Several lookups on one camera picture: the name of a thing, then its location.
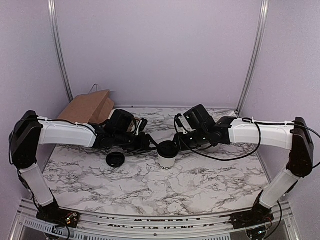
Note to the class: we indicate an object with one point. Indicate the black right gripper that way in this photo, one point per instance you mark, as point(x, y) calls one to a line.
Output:
point(180, 147)

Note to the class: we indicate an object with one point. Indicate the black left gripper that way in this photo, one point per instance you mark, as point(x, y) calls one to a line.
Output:
point(143, 144)

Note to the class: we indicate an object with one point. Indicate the black plastic cup lid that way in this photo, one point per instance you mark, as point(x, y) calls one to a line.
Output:
point(167, 149)

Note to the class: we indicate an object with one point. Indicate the white paper coffee cup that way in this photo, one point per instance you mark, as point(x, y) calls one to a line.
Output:
point(166, 163)

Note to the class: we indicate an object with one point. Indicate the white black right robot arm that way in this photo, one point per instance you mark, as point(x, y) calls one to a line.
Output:
point(291, 136)

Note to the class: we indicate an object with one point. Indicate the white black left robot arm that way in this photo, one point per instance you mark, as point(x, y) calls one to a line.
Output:
point(32, 131)

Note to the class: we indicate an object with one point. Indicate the brown pulp cup carrier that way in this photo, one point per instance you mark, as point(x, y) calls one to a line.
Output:
point(134, 125)

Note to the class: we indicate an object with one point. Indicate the white ribbed cup holder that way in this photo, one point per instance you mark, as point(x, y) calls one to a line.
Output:
point(212, 147)

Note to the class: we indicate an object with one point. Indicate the black lid stack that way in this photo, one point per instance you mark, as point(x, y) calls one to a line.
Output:
point(115, 159)

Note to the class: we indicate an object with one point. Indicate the brown paper bag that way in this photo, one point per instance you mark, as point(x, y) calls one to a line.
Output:
point(93, 108)

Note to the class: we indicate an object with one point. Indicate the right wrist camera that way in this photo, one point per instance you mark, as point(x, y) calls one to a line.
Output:
point(181, 124)

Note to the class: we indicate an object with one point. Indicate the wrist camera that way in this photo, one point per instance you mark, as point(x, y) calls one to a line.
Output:
point(141, 125)
point(181, 124)

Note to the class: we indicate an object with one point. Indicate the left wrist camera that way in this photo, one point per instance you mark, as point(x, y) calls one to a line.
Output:
point(141, 125)

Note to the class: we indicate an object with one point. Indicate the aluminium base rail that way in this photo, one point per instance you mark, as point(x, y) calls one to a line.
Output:
point(231, 225)

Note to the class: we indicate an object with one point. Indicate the aluminium right frame post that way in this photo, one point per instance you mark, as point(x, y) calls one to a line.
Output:
point(258, 41)

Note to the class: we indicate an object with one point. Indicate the aluminium frame post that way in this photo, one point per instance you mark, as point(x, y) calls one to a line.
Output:
point(58, 48)
point(258, 41)

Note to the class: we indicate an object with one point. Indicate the aluminium left frame post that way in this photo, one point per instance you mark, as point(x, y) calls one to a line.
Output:
point(58, 48)

